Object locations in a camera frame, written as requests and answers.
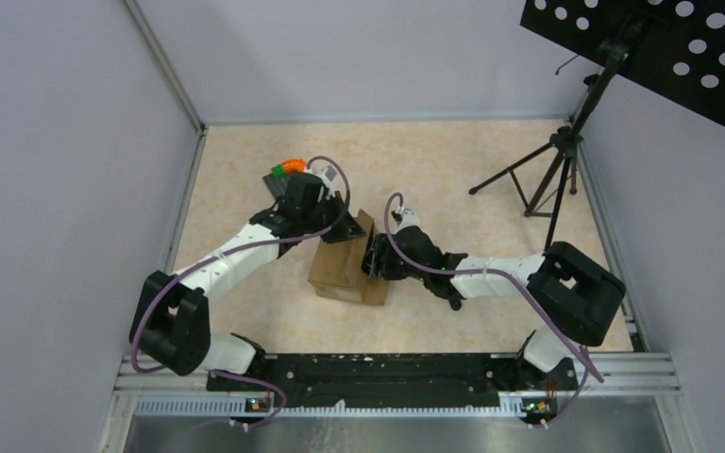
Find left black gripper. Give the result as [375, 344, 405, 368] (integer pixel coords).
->
[301, 190, 366, 243]

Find brown cardboard express box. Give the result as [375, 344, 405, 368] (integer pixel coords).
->
[308, 210, 389, 307]

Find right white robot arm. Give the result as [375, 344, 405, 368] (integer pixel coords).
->
[361, 226, 626, 389]

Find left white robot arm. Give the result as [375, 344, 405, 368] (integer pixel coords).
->
[128, 170, 363, 390]

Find black tripod stand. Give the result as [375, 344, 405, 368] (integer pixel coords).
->
[468, 21, 644, 249]

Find black perforated stand tray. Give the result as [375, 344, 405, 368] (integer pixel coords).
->
[520, 1, 725, 127]

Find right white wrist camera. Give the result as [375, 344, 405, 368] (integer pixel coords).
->
[391, 209, 421, 232]

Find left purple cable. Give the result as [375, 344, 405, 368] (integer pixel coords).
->
[129, 155, 351, 375]

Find purple cable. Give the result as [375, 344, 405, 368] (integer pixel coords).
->
[129, 155, 351, 375]
[383, 192, 606, 427]

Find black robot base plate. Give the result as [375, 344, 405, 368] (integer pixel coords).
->
[206, 351, 580, 411]

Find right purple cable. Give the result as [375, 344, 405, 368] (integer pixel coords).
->
[383, 192, 606, 427]

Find grey slotted cable duct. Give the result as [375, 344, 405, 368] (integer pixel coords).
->
[134, 396, 527, 418]

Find aluminium frame rail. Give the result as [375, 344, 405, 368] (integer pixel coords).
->
[121, 0, 206, 134]

